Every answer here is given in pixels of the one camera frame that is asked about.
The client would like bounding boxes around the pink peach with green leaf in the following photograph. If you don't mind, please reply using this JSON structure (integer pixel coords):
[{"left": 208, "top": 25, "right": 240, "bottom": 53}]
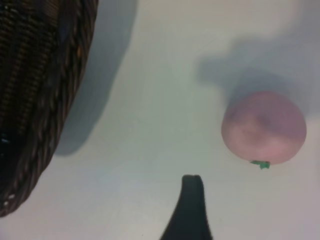
[{"left": 221, "top": 90, "right": 308, "bottom": 170}]

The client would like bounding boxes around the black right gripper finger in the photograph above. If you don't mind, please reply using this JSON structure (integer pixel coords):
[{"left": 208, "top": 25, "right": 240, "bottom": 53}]
[{"left": 159, "top": 174, "right": 215, "bottom": 240}]

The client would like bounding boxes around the dark brown woven basket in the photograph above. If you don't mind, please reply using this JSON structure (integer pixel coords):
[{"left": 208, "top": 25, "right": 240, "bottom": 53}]
[{"left": 0, "top": 0, "right": 100, "bottom": 218}]

